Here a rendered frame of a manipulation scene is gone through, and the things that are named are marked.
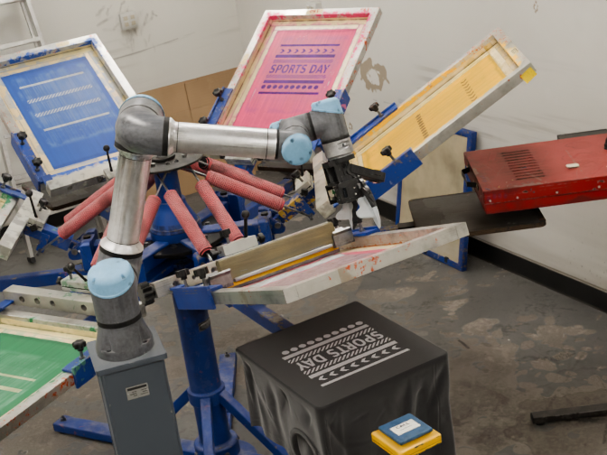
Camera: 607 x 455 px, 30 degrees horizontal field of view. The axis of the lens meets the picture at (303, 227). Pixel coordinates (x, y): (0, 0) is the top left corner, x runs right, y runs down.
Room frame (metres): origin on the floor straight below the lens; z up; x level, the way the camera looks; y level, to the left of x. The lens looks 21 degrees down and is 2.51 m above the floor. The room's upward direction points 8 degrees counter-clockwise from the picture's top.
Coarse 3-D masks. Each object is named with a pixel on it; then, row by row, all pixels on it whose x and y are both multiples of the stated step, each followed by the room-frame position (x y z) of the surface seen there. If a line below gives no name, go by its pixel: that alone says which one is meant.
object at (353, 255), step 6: (354, 252) 3.22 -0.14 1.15; (360, 252) 3.17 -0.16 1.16; (366, 252) 3.13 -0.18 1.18; (372, 252) 3.08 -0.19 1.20; (342, 258) 3.14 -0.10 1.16; (348, 258) 3.10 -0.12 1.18; (354, 258) 3.06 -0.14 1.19; (360, 258) 3.01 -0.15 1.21; (306, 264) 3.28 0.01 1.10; (324, 264) 3.14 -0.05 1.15; (330, 264) 3.10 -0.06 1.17; (336, 264) 3.06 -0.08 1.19; (342, 264) 3.01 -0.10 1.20; (288, 270) 3.26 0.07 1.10; (306, 270) 3.12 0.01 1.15; (312, 270) 3.08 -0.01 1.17; (318, 270) 3.04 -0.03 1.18; (324, 270) 2.99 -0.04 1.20
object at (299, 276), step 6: (288, 276) 3.10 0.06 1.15; (294, 276) 3.05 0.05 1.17; (300, 276) 3.01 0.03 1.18; (306, 276) 2.97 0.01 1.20; (312, 276) 2.94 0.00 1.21; (258, 282) 3.19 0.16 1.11; (276, 282) 3.05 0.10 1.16; (282, 282) 3.01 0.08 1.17; (288, 282) 2.97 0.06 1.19; (294, 282) 2.93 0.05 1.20
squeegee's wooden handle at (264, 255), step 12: (312, 228) 3.29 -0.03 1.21; (324, 228) 3.30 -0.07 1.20; (276, 240) 3.24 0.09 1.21; (288, 240) 3.25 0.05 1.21; (300, 240) 3.26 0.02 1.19; (312, 240) 3.27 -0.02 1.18; (324, 240) 3.29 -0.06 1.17; (252, 252) 3.19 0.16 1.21; (264, 252) 3.20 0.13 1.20; (276, 252) 3.22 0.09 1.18; (288, 252) 3.23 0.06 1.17; (300, 252) 3.24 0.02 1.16; (216, 264) 3.15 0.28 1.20; (228, 264) 3.14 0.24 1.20; (240, 264) 3.16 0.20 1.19; (252, 264) 3.17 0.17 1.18; (264, 264) 3.19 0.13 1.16
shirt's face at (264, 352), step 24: (336, 312) 3.22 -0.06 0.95; (360, 312) 3.19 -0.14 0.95; (288, 336) 3.10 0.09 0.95; (312, 336) 3.08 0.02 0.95; (408, 336) 2.99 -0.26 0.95; (264, 360) 2.97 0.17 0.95; (408, 360) 2.84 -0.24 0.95; (288, 384) 2.81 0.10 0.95; (312, 384) 2.79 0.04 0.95; (336, 384) 2.77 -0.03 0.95; (360, 384) 2.75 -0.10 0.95
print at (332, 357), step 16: (320, 336) 3.07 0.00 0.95; (336, 336) 3.06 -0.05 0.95; (352, 336) 3.04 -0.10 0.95; (368, 336) 3.03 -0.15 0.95; (384, 336) 3.01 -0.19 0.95; (288, 352) 3.00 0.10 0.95; (304, 352) 2.98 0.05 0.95; (320, 352) 2.97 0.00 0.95; (336, 352) 2.95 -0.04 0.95; (352, 352) 2.94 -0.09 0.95; (368, 352) 2.93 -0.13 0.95; (384, 352) 2.91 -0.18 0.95; (400, 352) 2.90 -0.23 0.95; (304, 368) 2.88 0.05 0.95; (320, 368) 2.87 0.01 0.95; (336, 368) 2.86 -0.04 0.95; (352, 368) 2.84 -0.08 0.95; (320, 384) 2.78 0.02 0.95
